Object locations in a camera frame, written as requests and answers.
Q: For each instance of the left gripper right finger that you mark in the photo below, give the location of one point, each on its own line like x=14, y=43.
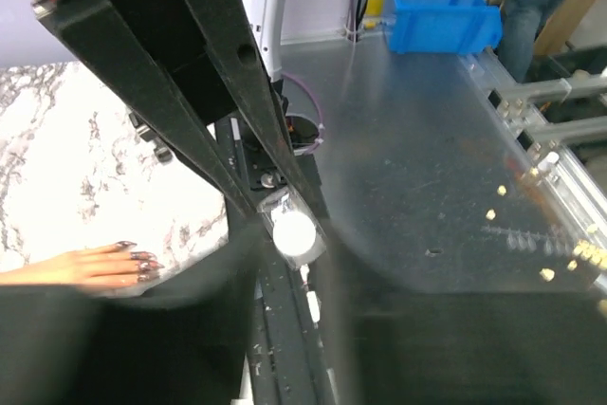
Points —
x=449, y=310

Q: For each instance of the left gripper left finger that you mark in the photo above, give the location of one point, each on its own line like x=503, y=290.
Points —
x=180, y=342

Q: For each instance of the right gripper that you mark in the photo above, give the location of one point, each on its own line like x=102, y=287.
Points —
x=152, y=55

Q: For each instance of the clear nail polish bottle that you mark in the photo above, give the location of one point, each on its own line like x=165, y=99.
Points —
x=295, y=232

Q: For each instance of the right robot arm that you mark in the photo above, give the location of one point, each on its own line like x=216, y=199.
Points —
x=265, y=21

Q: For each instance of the mannequin practice hand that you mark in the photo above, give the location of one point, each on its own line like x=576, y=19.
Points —
x=109, y=267

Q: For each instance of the blue plastic bin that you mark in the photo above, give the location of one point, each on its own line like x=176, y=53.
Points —
x=440, y=26

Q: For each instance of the black mounting rail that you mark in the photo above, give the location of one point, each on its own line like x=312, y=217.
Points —
x=286, y=360

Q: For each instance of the dark metal bracket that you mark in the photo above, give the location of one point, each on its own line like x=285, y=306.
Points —
x=161, y=151

